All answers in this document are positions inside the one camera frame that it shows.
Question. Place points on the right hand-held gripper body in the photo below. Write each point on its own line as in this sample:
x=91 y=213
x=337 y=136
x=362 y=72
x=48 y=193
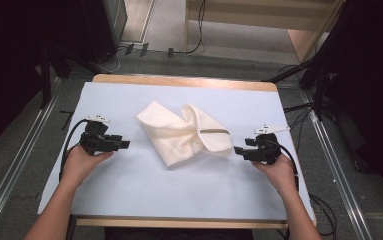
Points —
x=268 y=148

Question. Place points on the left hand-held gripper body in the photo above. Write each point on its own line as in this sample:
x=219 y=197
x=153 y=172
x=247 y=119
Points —
x=94 y=141

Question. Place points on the white towel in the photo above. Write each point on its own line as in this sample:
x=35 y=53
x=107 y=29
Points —
x=179 y=136

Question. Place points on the person's right hand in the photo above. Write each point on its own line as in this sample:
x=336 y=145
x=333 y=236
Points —
x=280 y=173

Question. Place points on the person's left hand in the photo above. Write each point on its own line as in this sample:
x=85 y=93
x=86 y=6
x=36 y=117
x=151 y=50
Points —
x=77 y=165

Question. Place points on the light blue table mat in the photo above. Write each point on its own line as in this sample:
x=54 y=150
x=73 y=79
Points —
x=145 y=190

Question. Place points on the black metal stand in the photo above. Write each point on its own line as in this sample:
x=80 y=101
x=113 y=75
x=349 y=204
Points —
x=319 y=76
x=46 y=76

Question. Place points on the wooden table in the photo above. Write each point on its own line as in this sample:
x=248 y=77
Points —
x=185 y=81

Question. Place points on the black cabinet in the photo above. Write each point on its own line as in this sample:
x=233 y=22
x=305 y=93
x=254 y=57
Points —
x=104 y=26

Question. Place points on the black curtain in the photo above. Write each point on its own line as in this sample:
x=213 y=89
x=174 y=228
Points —
x=375 y=83
x=5 y=66

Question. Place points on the light wooden shelf unit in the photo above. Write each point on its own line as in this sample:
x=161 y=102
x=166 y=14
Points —
x=255 y=16

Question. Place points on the metal floor rail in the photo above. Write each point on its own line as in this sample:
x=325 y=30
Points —
x=15 y=166
x=335 y=166

